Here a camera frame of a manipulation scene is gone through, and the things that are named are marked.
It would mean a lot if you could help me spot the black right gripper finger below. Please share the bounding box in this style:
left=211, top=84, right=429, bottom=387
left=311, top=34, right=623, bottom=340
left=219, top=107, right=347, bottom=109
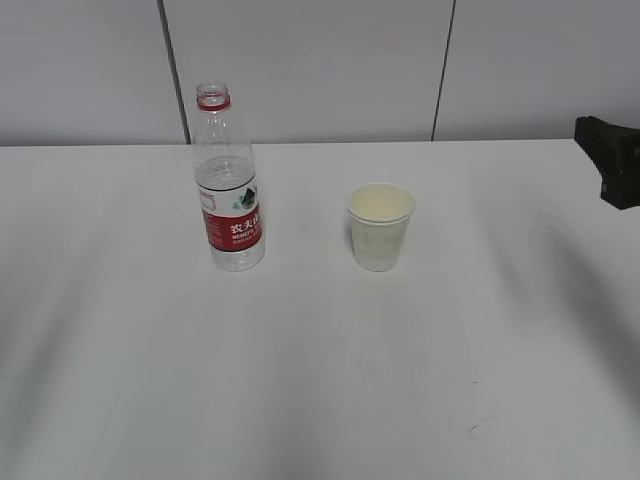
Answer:
left=574, top=116, right=640, bottom=210

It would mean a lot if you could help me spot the white paper cup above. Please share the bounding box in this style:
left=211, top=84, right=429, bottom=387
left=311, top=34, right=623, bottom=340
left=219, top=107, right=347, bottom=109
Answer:
left=347, top=182, right=416, bottom=272

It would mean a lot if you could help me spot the clear water bottle red label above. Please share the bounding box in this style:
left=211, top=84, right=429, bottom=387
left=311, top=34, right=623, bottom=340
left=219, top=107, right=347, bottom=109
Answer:
left=192, top=82, right=265, bottom=272

